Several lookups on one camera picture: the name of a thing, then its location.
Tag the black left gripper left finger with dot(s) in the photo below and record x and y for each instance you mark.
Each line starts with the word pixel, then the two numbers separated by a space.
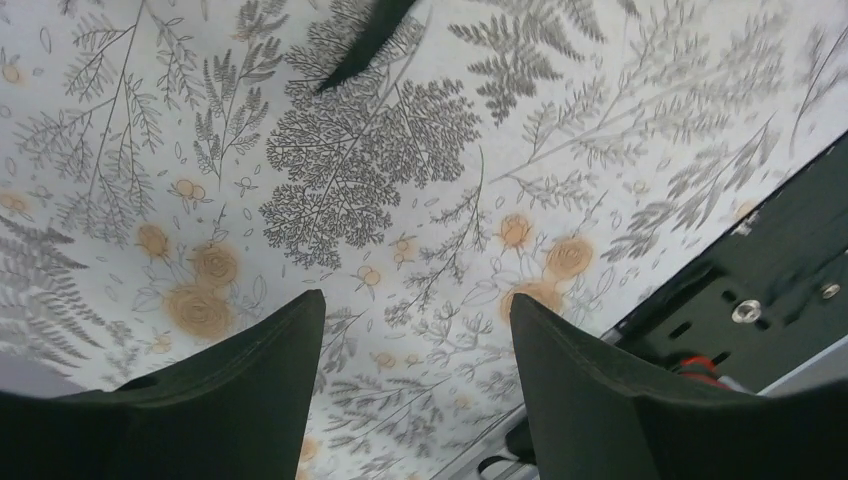
pixel 236 410

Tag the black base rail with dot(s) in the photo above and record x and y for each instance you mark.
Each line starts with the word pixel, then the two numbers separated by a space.
pixel 766 296

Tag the floral patterned tablecloth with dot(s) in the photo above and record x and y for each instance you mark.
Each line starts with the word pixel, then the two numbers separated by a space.
pixel 170 176

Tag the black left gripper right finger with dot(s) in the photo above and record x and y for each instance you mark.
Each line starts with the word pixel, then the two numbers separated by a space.
pixel 598 412

